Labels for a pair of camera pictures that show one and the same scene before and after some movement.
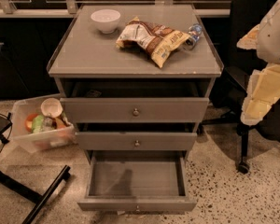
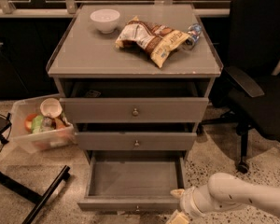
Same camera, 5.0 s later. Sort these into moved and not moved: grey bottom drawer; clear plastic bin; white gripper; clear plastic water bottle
Moved: white gripper
Not moved: grey bottom drawer; clear plastic bin; clear plastic water bottle
